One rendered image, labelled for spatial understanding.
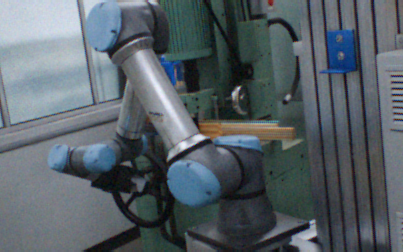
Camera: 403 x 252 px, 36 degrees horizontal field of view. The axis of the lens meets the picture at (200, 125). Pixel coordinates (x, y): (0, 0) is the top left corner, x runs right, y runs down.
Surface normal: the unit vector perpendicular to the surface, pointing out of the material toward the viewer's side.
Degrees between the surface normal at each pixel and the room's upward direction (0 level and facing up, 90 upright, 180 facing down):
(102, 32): 83
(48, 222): 90
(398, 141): 90
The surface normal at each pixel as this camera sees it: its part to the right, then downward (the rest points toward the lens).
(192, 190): -0.56, 0.33
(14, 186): 0.76, 0.02
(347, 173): -0.81, 0.21
